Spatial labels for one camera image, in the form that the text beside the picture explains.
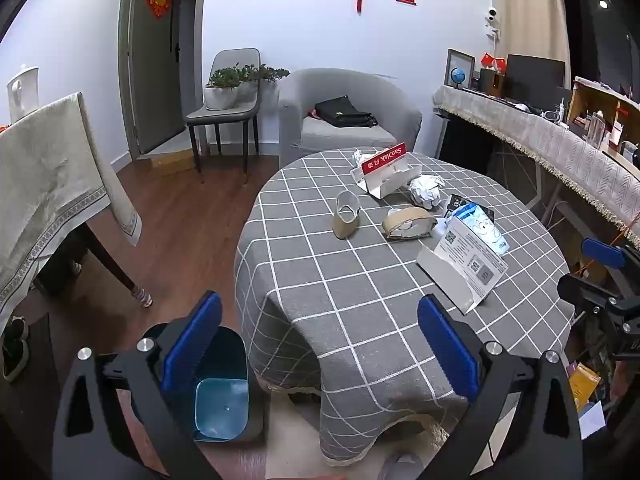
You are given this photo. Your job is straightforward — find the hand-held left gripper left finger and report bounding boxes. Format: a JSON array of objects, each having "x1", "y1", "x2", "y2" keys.
[{"x1": 52, "y1": 290, "x2": 223, "y2": 480}]

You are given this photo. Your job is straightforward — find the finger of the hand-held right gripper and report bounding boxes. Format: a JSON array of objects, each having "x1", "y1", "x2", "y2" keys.
[
  {"x1": 581, "y1": 237, "x2": 640, "y2": 271},
  {"x1": 557, "y1": 272, "x2": 623, "y2": 313}
]

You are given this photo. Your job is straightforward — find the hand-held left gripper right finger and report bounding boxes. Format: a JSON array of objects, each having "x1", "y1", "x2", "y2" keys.
[{"x1": 417, "y1": 294, "x2": 586, "y2": 480}]

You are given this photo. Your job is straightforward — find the dark blue bin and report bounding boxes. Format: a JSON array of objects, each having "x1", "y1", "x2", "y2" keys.
[{"x1": 142, "y1": 322, "x2": 266, "y2": 443}]

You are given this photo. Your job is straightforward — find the white cardboard box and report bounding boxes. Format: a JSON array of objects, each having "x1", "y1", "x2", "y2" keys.
[{"x1": 416, "y1": 217, "x2": 510, "y2": 315}]

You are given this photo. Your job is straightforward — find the blue and white packet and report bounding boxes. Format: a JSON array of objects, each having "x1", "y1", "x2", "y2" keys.
[{"x1": 445, "y1": 202, "x2": 511, "y2": 256}]

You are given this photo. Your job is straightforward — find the black tissue packet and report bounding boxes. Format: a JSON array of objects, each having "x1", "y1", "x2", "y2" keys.
[{"x1": 444, "y1": 193, "x2": 496, "y2": 223}]

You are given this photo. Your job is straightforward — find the red and white box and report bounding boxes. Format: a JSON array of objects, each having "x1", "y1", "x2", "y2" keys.
[{"x1": 350, "y1": 141, "x2": 426, "y2": 198}]

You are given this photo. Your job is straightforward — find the yellow packet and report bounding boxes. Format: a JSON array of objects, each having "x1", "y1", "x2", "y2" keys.
[{"x1": 567, "y1": 362, "x2": 603, "y2": 411}]

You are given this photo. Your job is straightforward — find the dark wooden table leg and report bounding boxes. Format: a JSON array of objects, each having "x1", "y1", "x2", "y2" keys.
[{"x1": 80, "y1": 220, "x2": 153, "y2": 308}]

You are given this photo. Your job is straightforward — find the beige fringed desk cloth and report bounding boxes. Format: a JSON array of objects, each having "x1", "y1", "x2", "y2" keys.
[{"x1": 432, "y1": 85, "x2": 640, "y2": 248}]

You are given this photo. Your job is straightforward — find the grey checked tablecloth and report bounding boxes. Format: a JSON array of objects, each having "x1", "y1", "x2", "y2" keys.
[{"x1": 234, "y1": 149, "x2": 576, "y2": 466}]

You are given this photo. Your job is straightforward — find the grey slipper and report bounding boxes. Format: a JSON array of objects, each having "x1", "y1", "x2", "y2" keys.
[{"x1": 377, "y1": 452, "x2": 426, "y2": 480}]

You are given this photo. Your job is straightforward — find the open cardboard box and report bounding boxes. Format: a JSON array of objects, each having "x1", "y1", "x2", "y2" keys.
[{"x1": 567, "y1": 76, "x2": 640, "y2": 161}]

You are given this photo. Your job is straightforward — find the dark shoes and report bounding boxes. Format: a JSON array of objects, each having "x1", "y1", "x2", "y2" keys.
[{"x1": 2, "y1": 317, "x2": 31, "y2": 383}]

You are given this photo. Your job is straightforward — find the black monitor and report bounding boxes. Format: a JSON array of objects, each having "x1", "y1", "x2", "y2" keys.
[{"x1": 505, "y1": 54, "x2": 567, "y2": 106}]

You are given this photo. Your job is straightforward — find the brown speaker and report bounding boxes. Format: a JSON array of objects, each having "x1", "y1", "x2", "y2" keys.
[{"x1": 479, "y1": 69, "x2": 503, "y2": 96}]

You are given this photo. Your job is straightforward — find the beige patterned tablecloth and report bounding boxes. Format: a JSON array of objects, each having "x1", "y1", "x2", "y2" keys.
[{"x1": 0, "y1": 91, "x2": 142, "y2": 318}]

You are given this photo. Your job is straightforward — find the grey armchair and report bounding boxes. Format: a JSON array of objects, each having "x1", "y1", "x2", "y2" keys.
[{"x1": 277, "y1": 68, "x2": 423, "y2": 168}]

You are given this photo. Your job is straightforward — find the potted plant white pot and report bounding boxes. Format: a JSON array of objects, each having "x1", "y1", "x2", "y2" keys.
[
  {"x1": 239, "y1": 63, "x2": 291, "y2": 102},
  {"x1": 205, "y1": 65, "x2": 242, "y2": 111}
]

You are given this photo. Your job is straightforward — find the black bag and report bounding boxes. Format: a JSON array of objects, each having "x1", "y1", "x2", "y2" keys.
[{"x1": 314, "y1": 96, "x2": 378, "y2": 128}]

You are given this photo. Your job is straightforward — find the grey door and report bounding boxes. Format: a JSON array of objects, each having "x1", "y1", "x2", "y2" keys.
[{"x1": 118, "y1": 0, "x2": 186, "y2": 156}]

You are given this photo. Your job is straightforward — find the grey chair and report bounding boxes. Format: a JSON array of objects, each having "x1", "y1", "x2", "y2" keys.
[{"x1": 186, "y1": 48, "x2": 262, "y2": 184}]

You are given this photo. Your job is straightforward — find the white kettle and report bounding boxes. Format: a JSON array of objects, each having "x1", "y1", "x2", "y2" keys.
[{"x1": 6, "y1": 64, "x2": 41, "y2": 123}]

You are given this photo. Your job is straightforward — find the orange cord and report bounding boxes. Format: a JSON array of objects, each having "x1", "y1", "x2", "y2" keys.
[{"x1": 575, "y1": 210, "x2": 640, "y2": 276}]

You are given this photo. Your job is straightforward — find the picture frame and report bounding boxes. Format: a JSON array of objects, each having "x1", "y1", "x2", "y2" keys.
[{"x1": 445, "y1": 48, "x2": 476, "y2": 90}]

